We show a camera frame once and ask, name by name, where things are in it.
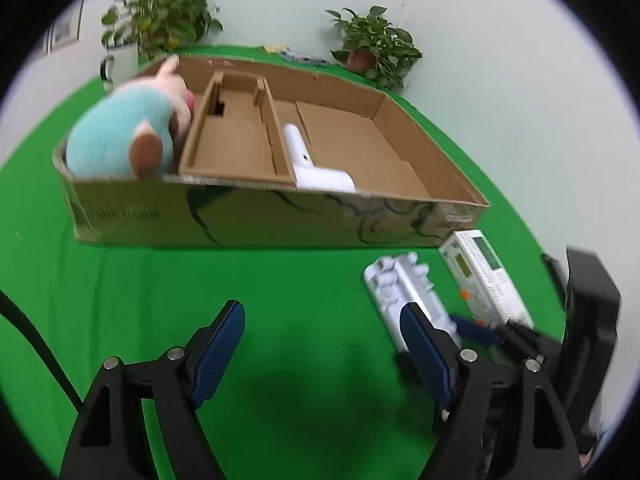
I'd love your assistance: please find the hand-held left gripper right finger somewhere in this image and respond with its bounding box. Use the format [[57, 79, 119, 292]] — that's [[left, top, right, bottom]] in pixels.
[[399, 302, 585, 480]]

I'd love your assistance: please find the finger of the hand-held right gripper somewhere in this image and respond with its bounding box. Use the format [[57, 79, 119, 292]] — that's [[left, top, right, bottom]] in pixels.
[[447, 312, 546, 361]]

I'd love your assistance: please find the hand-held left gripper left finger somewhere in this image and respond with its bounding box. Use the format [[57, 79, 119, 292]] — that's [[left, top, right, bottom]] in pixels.
[[59, 299, 247, 480]]

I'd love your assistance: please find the white and green carton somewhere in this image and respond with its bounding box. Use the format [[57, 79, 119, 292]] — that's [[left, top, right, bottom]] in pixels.
[[437, 230, 535, 328]]

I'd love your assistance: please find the white moulded plastic tray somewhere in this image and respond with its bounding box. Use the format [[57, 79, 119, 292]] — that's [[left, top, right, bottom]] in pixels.
[[363, 253, 461, 356]]

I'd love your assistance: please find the large shallow cardboard box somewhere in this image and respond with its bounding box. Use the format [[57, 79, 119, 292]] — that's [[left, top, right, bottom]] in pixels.
[[52, 55, 492, 248]]

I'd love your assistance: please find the white handheld device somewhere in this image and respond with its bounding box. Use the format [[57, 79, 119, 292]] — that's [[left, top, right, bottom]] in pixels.
[[281, 123, 357, 193]]

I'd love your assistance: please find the brown cardboard insert tray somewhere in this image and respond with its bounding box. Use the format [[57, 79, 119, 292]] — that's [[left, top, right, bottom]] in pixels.
[[178, 71, 297, 184]]

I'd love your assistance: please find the green tablecloth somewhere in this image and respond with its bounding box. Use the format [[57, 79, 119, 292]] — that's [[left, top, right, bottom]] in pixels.
[[0, 45, 571, 480]]

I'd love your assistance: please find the pink and teal plush pig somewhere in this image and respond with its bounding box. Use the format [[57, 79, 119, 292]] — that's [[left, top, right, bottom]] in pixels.
[[65, 56, 195, 179]]

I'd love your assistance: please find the blue patterned cloth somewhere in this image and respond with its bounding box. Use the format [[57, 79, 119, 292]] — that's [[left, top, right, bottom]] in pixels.
[[280, 49, 331, 66]]

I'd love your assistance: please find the potted plant in red pot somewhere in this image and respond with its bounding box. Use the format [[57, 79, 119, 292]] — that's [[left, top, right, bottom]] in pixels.
[[325, 6, 423, 93]]

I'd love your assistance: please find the bushy potted plant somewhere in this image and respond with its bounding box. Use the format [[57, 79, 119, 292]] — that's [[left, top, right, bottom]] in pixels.
[[101, 0, 224, 61]]

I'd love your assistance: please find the black cable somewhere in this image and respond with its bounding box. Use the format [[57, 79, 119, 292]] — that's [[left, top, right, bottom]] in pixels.
[[0, 290, 83, 413]]

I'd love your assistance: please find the white mug with black handle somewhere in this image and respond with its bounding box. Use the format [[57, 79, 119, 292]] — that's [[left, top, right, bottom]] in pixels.
[[100, 42, 139, 86]]

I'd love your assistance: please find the wall of framed certificates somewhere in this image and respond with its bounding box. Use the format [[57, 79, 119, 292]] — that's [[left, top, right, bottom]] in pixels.
[[47, 0, 88, 53]]

